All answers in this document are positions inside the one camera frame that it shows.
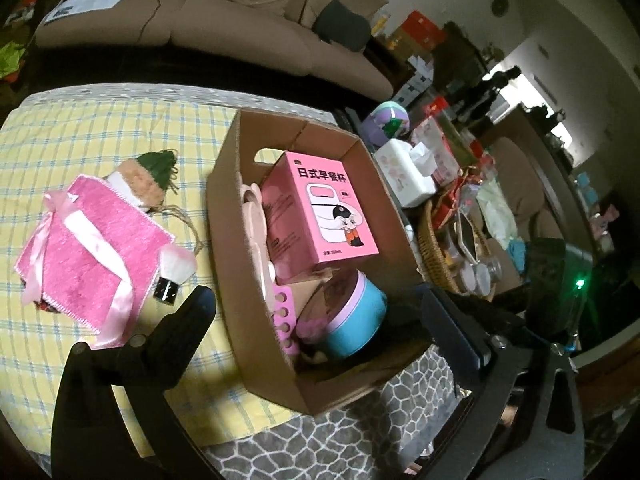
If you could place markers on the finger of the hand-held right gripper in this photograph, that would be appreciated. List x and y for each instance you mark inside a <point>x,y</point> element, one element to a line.
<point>510,327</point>

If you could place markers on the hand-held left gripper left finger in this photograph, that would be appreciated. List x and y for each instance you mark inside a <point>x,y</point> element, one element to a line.
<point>187,325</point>

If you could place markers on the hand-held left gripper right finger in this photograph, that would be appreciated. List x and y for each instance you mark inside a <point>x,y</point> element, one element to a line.
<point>452,332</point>

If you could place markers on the brown cardboard box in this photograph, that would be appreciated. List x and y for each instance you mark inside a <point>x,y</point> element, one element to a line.
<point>235,285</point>

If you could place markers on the pink foam toe separator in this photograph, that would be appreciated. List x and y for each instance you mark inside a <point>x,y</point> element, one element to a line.
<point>284,320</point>

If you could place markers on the round tin with purple lid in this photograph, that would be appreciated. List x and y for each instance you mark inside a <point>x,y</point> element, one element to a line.
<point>350,320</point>

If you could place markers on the pink plush toy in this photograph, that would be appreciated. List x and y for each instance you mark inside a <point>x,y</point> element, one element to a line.
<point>252,220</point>

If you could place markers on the wicker basket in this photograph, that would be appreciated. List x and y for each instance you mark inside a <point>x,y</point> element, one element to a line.
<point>435,250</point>

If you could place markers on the brown armchair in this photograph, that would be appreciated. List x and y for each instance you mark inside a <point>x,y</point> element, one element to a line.
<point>520,180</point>

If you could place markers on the pink towel with ribbon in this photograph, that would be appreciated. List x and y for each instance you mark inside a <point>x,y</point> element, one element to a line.
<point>95,250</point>

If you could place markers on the dark patterned pouch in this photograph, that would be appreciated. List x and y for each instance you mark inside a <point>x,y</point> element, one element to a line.
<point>47,304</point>

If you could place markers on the knitted doll with green hat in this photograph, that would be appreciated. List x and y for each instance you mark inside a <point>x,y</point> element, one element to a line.
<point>145,180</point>

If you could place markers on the white tissue box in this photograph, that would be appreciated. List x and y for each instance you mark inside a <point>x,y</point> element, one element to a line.
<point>402,175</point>

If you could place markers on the pink printed carton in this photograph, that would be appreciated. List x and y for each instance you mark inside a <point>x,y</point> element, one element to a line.
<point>325,210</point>

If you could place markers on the red and white package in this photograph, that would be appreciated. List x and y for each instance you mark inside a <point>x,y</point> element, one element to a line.
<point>437,147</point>

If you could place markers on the yellow checkered tablecloth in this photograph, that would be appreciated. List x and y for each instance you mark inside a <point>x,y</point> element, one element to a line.
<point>75,135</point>

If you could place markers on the purple round toy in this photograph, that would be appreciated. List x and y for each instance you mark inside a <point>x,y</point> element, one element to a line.
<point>387,120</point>

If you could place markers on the white cartons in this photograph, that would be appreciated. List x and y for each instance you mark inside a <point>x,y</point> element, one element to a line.
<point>415,80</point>

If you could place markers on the red and orange boxes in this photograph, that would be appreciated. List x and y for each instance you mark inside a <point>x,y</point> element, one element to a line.
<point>417,32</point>

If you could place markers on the brown fabric sofa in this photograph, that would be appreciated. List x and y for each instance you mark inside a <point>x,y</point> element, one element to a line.
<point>240,25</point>

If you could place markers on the green bag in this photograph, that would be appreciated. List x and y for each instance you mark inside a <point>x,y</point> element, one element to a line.
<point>10,60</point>

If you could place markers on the dark grey cushion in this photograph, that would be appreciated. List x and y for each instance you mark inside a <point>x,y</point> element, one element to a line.
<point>342,25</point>

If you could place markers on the white paper sheet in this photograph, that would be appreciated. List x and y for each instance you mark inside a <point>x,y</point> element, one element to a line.
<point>85,6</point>

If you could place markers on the round wall clock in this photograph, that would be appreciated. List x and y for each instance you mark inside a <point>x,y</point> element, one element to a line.
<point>499,4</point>

